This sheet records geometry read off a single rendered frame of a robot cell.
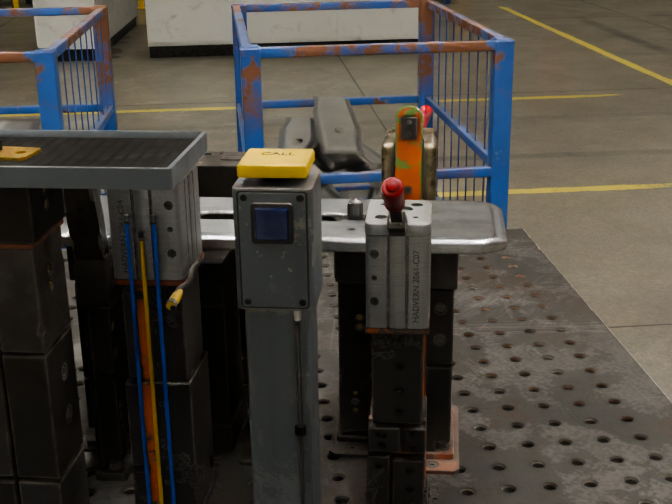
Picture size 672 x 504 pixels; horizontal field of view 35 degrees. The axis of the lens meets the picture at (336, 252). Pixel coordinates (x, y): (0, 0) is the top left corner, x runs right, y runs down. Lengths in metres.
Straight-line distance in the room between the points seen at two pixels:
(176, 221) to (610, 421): 0.67
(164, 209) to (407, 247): 0.25
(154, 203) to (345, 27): 8.17
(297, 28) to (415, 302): 8.14
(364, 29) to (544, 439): 7.98
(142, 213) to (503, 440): 0.58
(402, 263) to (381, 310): 0.06
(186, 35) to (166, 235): 8.10
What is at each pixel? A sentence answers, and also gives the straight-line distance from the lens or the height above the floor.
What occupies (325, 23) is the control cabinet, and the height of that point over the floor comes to 0.25.
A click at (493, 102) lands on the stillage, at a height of 0.76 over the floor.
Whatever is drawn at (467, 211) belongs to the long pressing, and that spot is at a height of 1.00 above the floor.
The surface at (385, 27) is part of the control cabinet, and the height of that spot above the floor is 0.21.
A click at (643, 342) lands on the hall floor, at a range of 3.47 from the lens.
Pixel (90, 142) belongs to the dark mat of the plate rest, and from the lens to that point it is 1.01.
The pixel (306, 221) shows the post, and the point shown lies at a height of 1.11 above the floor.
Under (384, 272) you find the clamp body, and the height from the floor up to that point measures 1.01.
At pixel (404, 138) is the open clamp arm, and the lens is 1.38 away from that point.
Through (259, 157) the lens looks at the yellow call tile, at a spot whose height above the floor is 1.16.
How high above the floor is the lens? 1.38
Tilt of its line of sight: 19 degrees down
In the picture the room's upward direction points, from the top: 1 degrees counter-clockwise
